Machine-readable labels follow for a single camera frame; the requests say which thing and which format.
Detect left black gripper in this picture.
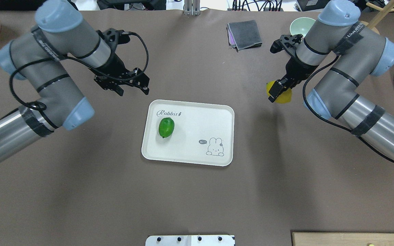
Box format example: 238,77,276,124
93,55,149,96

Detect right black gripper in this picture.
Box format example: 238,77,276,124
267,60,317,103

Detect yellow lemon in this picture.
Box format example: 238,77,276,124
266,81,292,104

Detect green lime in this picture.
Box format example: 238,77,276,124
158,117,175,138

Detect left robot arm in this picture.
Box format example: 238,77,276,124
0,0,149,163

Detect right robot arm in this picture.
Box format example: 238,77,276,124
266,0,394,162

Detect white rabbit tray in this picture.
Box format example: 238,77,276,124
141,99,235,167

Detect mint green bowl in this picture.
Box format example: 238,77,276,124
289,17,316,37

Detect grey folded cloth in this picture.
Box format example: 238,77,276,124
226,20,262,51

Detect wooden mug tree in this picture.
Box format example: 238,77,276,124
360,0,394,34

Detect bamboo cutting board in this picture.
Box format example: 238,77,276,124
291,232,394,246

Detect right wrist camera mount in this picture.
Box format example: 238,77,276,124
270,34,304,57

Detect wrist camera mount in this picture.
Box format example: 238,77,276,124
96,28,130,49
270,34,304,57

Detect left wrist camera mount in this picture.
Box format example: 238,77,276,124
96,28,130,49

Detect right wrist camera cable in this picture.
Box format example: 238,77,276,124
302,56,394,165

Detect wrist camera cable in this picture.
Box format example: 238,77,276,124
122,31,149,81
302,56,394,165

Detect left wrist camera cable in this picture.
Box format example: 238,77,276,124
122,31,149,81

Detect aluminium frame post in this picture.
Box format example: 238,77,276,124
183,0,201,16

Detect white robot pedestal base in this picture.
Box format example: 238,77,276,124
145,234,236,246

